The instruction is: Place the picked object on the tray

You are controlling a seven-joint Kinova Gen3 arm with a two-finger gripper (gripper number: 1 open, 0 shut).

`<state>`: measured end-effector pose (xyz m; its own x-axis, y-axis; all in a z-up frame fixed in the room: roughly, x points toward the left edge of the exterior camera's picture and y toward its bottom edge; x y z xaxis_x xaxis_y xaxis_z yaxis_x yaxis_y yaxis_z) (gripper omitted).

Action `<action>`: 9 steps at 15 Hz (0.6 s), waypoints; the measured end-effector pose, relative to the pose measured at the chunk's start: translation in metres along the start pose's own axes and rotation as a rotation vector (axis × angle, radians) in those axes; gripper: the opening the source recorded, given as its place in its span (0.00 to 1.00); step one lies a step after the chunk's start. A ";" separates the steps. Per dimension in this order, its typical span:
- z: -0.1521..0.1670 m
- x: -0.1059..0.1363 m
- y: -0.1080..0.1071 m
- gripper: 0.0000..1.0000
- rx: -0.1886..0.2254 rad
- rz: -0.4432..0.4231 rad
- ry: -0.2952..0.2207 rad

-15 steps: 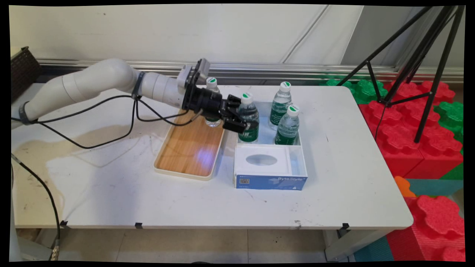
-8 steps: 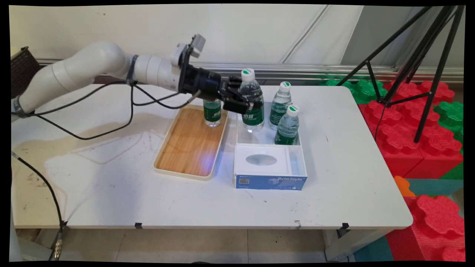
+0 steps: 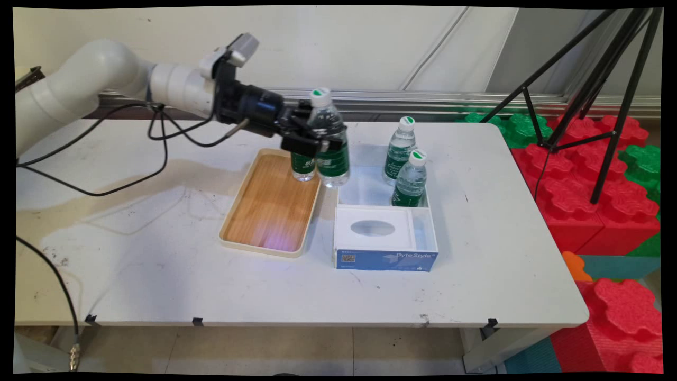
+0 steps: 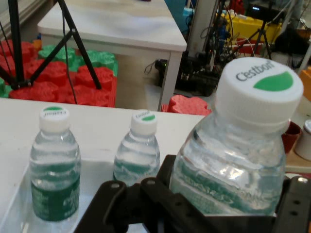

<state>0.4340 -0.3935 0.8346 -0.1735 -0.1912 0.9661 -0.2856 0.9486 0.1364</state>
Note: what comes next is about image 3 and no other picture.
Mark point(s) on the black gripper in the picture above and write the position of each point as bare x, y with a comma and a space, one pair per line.
254, 108

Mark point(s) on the clear water bottle green label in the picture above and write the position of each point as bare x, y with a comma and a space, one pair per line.
330, 119
398, 153
410, 185
302, 168

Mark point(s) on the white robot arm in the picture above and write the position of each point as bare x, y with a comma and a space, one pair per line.
95, 74

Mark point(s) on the wooden tray with cream rim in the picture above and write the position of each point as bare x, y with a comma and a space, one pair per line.
264, 211

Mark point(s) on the white insert with oval hole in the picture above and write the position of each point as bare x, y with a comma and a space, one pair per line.
349, 238

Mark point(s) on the white cardboard box blue print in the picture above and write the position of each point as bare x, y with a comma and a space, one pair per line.
386, 261

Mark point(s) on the green foam building block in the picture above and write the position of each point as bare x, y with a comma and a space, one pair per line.
648, 246
521, 129
642, 169

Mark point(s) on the dark metal clamp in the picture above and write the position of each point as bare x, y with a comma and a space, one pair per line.
31, 78

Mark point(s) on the red foam building block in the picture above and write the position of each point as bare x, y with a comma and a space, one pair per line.
571, 211
624, 312

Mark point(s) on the white table leg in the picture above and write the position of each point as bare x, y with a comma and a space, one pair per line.
492, 352

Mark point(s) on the orange foam building block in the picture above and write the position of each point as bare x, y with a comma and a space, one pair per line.
574, 267

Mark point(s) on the teal foam building block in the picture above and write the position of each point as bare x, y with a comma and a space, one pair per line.
619, 267
534, 360

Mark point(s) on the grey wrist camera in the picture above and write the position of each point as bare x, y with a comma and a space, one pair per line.
243, 45

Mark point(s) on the aluminium wall rail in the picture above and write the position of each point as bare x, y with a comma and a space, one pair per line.
423, 100

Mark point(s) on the black camera tripod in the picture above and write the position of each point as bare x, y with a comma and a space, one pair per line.
617, 132

